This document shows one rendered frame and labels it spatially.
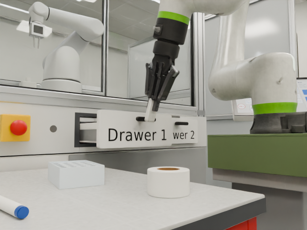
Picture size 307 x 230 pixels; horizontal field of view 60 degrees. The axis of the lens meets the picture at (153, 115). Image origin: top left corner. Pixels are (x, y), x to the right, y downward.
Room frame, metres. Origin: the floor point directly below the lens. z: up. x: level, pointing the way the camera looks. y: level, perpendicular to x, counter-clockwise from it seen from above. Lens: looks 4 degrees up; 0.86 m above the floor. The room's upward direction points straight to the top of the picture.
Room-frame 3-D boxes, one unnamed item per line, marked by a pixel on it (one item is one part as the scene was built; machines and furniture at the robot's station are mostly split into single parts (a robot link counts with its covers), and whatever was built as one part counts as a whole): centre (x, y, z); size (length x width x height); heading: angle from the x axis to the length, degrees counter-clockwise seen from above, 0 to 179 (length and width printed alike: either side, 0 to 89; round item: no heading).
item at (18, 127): (0.69, 0.35, 0.88); 0.04 x 0.03 x 0.04; 132
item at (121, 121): (0.85, 0.05, 0.87); 0.29 x 0.02 x 0.11; 132
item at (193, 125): (1.16, -0.09, 0.87); 0.29 x 0.02 x 0.11; 132
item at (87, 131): (1.00, 0.19, 0.86); 0.40 x 0.26 x 0.06; 42
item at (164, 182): (0.45, -0.02, 0.78); 0.07 x 0.07 x 0.04
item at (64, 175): (0.55, 0.16, 0.78); 0.12 x 0.08 x 0.04; 30
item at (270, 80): (0.83, -0.37, 1.02); 0.16 x 0.13 x 0.19; 43
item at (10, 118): (0.71, 0.37, 0.88); 0.07 x 0.05 x 0.07; 132
